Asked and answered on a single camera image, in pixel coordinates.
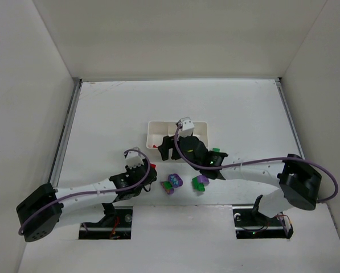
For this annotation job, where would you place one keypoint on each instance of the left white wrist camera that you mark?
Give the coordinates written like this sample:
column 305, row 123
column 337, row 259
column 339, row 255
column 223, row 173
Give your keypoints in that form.
column 133, row 158

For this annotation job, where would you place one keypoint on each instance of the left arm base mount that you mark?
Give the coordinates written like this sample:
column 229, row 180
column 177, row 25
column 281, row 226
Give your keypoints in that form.
column 115, row 224

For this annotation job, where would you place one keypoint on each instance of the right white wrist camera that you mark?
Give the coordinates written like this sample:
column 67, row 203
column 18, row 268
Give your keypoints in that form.
column 185, row 127

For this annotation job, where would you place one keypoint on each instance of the left aluminium rail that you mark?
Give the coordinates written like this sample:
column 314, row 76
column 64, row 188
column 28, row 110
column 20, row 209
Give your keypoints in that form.
column 57, row 162

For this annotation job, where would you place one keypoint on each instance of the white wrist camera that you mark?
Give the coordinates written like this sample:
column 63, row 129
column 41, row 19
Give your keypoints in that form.
column 185, row 127
column 133, row 158

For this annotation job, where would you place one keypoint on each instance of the white compartment tray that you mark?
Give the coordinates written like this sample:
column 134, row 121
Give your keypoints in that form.
column 159, row 129

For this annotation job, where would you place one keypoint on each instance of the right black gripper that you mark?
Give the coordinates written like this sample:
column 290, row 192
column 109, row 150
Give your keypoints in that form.
column 175, row 144

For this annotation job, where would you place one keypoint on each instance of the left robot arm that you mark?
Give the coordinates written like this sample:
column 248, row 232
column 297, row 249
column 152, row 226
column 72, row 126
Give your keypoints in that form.
column 49, row 208

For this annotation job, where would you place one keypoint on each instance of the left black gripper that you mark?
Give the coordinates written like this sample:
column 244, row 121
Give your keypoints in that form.
column 146, row 175

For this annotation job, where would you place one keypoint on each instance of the green lego plate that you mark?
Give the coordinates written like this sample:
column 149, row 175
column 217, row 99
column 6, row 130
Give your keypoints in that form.
column 166, row 185

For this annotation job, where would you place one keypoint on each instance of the purple round flower lego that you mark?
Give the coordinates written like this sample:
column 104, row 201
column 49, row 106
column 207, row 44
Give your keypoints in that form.
column 175, row 180

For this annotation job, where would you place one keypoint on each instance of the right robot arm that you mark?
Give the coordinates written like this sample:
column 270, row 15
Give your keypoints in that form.
column 296, row 182

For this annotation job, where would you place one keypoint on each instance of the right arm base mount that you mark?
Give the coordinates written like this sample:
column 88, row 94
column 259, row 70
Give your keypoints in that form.
column 250, row 224

